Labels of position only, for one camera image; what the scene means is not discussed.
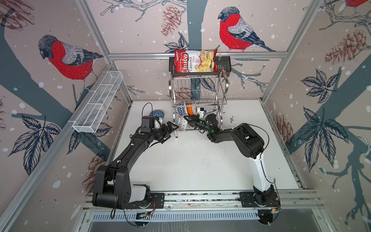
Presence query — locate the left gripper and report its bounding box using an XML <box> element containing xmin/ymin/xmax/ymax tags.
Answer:
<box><xmin>151</xmin><ymin>121</ymin><xmax>178</xmax><ymax>143</ymax></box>

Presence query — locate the orange plastic bowl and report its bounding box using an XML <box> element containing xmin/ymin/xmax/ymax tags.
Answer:
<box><xmin>186</xmin><ymin>103</ymin><xmax>193</xmax><ymax>116</ymax></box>

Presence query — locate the blue floral ceramic bowl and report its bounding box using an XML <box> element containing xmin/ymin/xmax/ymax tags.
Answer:
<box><xmin>183</xmin><ymin>103</ymin><xmax>188</xmax><ymax>115</ymax></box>

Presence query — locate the red patterned bowl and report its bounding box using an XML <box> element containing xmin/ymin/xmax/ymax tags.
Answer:
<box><xmin>176</xmin><ymin>103</ymin><xmax>184</xmax><ymax>117</ymax></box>

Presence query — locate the dark blue patterned bowl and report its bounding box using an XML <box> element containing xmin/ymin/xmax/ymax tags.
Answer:
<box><xmin>149</xmin><ymin>110</ymin><xmax>165</xmax><ymax>119</ymax></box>

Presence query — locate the stainless steel dish rack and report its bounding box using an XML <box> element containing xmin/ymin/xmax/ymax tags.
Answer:
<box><xmin>169</xmin><ymin>70</ymin><xmax>229</xmax><ymax>128</ymax></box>

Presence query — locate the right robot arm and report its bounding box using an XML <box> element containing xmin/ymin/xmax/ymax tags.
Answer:
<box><xmin>183</xmin><ymin>114</ymin><xmax>280</xmax><ymax>206</ymax></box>

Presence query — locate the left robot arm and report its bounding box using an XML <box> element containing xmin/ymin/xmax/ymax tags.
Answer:
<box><xmin>92</xmin><ymin>117</ymin><xmax>179</xmax><ymax>209</ymax></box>

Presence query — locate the red cassava chips bag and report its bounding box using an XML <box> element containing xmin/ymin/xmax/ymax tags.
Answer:
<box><xmin>174</xmin><ymin>49</ymin><xmax>218</xmax><ymax>73</ymax></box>

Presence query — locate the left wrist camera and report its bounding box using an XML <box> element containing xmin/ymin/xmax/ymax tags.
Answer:
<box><xmin>141</xmin><ymin>116</ymin><xmax>160</xmax><ymax>133</ymax></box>

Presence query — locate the black wall basket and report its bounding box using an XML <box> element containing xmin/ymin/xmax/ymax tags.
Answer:
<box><xmin>169</xmin><ymin>56</ymin><xmax>231</xmax><ymax>77</ymax></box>

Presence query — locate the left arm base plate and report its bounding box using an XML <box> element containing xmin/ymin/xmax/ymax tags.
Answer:
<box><xmin>125</xmin><ymin>193</ymin><xmax>165</xmax><ymax>210</ymax></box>

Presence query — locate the white wire mesh shelf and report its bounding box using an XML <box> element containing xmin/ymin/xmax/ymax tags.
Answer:
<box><xmin>72</xmin><ymin>71</ymin><xmax>123</xmax><ymax>133</ymax></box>

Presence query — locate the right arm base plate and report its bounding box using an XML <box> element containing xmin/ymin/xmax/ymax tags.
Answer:
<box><xmin>239</xmin><ymin>191</ymin><xmax>281</xmax><ymax>208</ymax></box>

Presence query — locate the aluminium front rail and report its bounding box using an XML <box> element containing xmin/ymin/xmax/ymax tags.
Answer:
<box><xmin>82</xmin><ymin>189</ymin><xmax>322</xmax><ymax>212</ymax></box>

